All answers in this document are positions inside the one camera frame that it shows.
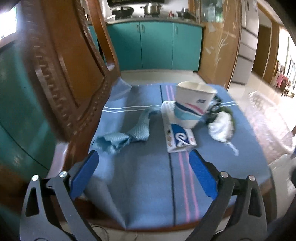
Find light blue face mask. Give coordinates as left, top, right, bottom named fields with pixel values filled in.
left=92, top=105, right=161, bottom=155

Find blue white ointment box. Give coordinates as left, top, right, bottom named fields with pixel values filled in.
left=161, top=101, right=197, bottom=153

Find white tissue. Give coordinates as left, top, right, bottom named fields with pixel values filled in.
left=208, top=111, right=239, bottom=156

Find white paper cup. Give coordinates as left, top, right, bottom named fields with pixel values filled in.
left=174, top=81, right=217, bottom=129

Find teal lower kitchen cabinets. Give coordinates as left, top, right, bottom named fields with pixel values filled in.
left=1, top=17, right=202, bottom=175

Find white plastic trash basket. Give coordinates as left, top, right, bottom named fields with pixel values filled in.
left=245, top=91, right=295, bottom=163

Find blue striped seat cloth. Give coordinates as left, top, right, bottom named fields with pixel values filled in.
left=85, top=81, right=271, bottom=230

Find dark crumpled plastic wrapper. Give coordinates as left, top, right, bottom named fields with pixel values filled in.
left=205, top=95, right=233, bottom=125

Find silver refrigerator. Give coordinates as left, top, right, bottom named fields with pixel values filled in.
left=231, top=0, right=259, bottom=85

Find wooden glass sliding door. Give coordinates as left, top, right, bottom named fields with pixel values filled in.
left=188, top=1, right=242, bottom=89

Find black pot with lid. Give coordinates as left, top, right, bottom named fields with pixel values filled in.
left=177, top=8, right=197, bottom=20

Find black wok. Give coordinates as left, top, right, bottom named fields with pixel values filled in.
left=112, top=6, right=134, bottom=19

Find steel stock pot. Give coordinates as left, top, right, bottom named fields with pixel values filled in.
left=141, top=3, right=163, bottom=16

